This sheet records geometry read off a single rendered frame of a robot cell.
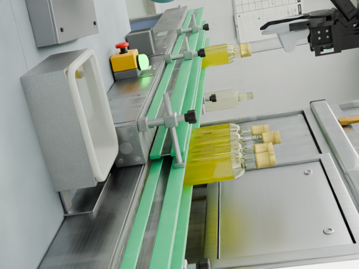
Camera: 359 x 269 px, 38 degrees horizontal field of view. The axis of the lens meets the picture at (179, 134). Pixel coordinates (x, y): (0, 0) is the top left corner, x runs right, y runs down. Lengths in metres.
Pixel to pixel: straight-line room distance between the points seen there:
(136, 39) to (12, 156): 0.98
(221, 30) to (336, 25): 6.05
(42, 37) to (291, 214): 0.66
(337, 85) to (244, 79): 1.28
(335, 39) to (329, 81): 6.34
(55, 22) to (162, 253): 0.46
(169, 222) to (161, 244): 0.07
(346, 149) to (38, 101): 0.90
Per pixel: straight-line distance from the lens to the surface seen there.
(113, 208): 0.98
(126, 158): 1.13
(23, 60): 0.94
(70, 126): 0.91
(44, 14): 1.00
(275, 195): 1.30
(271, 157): 1.17
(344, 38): 1.11
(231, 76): 7.25
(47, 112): 0.92
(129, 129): 1.10
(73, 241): 0.91
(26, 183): 0.87
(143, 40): 1.74
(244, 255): 1.10
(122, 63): 1.48
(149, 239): 0.89
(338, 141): 1.56
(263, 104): 7.40
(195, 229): 1.28
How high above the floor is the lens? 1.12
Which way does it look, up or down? 8 degrees down
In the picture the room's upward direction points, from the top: 82 degrees clockwise
